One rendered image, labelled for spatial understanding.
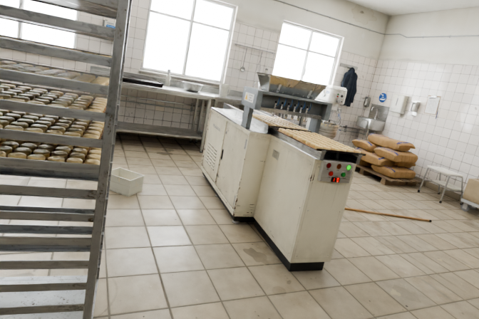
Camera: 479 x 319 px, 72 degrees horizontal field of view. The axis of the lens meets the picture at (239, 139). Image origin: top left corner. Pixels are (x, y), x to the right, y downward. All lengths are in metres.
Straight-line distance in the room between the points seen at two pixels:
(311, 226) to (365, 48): 5.48
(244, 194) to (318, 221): 0.75
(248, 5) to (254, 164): 3.68
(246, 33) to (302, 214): 4.14
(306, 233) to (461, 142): 4.31
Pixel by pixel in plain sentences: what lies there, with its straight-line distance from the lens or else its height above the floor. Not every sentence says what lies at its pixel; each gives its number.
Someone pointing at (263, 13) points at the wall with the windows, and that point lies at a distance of 6.06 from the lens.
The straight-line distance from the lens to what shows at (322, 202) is 2.33.
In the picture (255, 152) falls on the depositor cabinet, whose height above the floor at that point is 0.67.
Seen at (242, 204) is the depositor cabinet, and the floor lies 0.20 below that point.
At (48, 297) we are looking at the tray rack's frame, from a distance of 1.84.
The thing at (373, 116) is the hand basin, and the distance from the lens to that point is 7.41.
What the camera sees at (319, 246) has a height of 0.22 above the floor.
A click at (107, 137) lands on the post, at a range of 1.15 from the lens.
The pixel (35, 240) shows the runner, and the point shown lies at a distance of 1.35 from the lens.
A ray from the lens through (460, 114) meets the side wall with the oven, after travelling 6.36.
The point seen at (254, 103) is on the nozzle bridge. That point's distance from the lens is 2.66.
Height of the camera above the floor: 1.27
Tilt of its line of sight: 11 degrees down
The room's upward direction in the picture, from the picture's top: 11 degrees clockwise
